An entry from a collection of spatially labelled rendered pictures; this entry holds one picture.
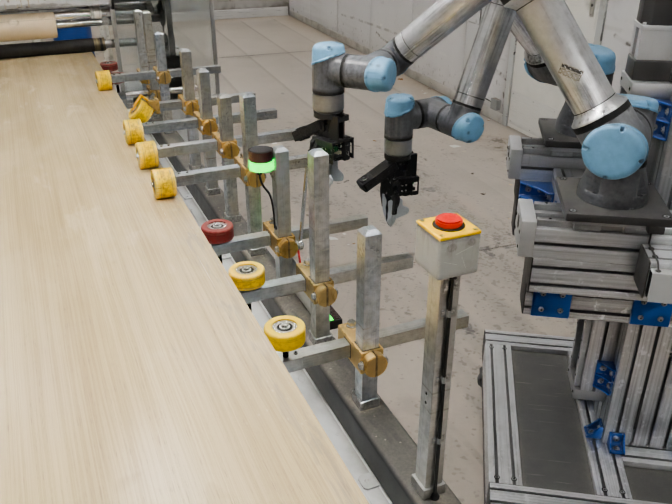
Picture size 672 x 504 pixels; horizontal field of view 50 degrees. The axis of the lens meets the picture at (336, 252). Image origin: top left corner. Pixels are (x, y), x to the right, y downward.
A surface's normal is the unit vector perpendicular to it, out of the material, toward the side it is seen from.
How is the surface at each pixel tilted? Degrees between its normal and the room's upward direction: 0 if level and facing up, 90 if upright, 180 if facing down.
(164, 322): 0
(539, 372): 0
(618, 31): 90
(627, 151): 96
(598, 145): 96
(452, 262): 90
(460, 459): 0
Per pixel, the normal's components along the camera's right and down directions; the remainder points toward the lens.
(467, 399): 0.00, -0.89
